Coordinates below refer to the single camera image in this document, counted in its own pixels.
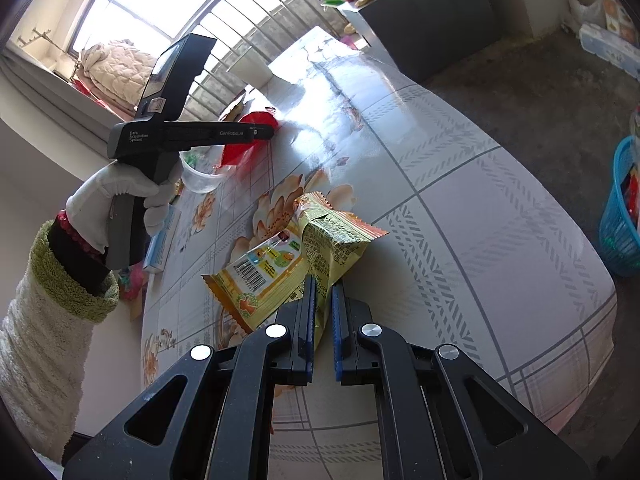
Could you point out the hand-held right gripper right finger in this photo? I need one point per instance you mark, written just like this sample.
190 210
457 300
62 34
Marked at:
338 320

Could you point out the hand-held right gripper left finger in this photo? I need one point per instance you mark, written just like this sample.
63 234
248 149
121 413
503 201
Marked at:
307 315

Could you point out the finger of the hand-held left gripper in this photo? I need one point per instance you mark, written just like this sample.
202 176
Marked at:
264 133

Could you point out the red snack packet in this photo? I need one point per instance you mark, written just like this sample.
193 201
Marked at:
240 152

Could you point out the yellow snack packet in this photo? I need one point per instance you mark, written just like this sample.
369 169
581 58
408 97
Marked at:
280 265

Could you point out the blue plastic basket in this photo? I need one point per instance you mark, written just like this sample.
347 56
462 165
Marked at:
617 210

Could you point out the person's left hand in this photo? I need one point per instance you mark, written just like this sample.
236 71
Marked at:
107 182

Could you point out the flat cardboard box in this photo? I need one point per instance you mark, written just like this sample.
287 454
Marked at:
237 107

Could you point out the clear plastic cup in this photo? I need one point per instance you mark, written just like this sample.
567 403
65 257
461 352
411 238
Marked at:
200 180

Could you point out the white paper cup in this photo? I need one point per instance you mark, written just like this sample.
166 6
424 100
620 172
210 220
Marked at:
250 70

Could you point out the pink quilted jacket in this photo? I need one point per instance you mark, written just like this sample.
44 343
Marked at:
117 75

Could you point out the white and blue carton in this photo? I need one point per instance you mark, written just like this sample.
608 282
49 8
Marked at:
162 242

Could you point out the open cardboard box with clutter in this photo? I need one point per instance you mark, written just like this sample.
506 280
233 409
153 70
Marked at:
132 282

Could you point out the metal coat rack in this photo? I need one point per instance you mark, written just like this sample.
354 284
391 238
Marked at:
42 37

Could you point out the grey cabinet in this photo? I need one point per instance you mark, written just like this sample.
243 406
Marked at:
425 25

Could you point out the white plastic bag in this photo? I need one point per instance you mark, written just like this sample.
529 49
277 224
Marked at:
586 7

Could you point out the blue and white tissue pack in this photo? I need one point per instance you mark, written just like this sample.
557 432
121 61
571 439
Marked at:
610 47

